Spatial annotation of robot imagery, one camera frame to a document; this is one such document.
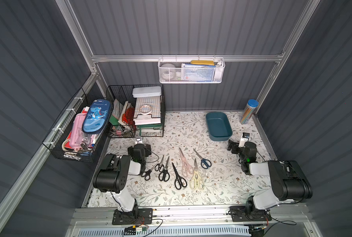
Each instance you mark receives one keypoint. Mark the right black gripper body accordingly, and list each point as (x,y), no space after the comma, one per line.
(234,145)

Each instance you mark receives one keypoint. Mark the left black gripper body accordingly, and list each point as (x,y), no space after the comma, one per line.
(138,148)

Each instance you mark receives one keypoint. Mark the small black scissors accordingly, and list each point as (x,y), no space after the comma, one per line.
(163,170)
(147,174)

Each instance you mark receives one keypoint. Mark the teal plastic storage box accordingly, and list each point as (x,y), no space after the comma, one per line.
(219,127)

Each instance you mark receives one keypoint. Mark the blue handled scissors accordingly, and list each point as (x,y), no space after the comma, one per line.
(205,163)

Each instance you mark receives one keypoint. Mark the pink scissors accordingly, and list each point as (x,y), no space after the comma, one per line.
(187,169)

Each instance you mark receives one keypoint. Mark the large black scissors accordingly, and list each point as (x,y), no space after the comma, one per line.
(180,182)

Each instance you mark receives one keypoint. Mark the cream yellow kitchen scissors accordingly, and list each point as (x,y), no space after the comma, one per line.
(196,181)

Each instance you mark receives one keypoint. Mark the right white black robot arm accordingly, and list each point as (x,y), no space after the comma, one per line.
(289,185)

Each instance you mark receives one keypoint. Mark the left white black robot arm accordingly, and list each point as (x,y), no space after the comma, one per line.
(112,174)

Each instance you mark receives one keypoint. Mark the white pencil box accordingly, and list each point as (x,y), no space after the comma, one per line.
(140,92)

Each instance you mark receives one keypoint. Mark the red notebook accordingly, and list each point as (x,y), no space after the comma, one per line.
(127,117)

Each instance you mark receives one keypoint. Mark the colored pencil tube blue lid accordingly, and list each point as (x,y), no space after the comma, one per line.
(251,105)

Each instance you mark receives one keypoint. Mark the checkered notebook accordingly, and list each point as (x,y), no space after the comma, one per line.
(147,110)

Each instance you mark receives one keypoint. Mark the blue dinosaur pencil case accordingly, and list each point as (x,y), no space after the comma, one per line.
(97,116)

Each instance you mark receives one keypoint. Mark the pink pencil case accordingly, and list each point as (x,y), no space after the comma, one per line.
(77,134)

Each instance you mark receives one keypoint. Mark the white tape roll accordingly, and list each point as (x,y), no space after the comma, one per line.
(168,71)

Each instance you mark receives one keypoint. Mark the blue white packet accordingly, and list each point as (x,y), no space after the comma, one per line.
(197,73)

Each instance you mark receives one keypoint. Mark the yellow item in basket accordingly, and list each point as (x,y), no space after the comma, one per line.
(203,62)

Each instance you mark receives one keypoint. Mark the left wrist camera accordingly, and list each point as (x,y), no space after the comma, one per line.
(138,140)

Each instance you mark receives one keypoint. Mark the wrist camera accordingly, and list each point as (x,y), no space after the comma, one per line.
(138,140)
(244,138)

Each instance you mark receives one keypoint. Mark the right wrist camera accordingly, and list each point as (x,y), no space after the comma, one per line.
(244,138)

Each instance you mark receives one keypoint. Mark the black wire desk organizer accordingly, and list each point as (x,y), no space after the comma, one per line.
(122,99)

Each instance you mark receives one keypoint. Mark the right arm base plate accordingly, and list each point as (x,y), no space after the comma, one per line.
(243,214)

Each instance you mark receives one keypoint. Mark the black wire side basket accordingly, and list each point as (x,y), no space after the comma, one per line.
(92,145)

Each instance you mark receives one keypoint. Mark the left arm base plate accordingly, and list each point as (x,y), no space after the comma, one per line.
(135,217)

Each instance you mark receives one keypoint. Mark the white wire wall basket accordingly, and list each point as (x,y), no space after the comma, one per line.
(217,79)

